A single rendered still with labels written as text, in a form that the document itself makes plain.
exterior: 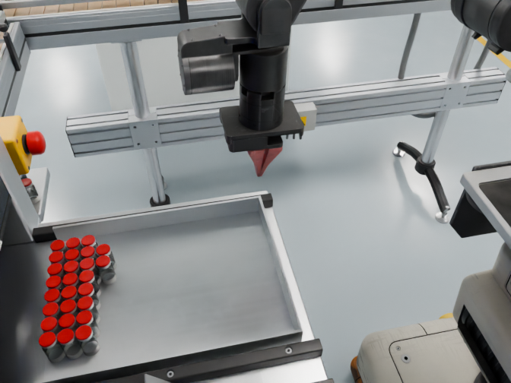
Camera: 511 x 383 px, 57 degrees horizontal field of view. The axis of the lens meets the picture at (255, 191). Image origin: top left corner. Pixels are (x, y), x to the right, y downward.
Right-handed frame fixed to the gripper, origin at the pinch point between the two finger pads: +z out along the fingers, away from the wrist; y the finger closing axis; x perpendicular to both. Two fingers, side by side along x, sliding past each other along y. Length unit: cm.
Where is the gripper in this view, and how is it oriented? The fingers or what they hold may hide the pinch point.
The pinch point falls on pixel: (258, 169)
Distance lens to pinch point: 68.6
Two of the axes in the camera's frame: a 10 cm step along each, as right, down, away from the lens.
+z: -0.3, 7.1, 7.0
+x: 2.1, 6.9, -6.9
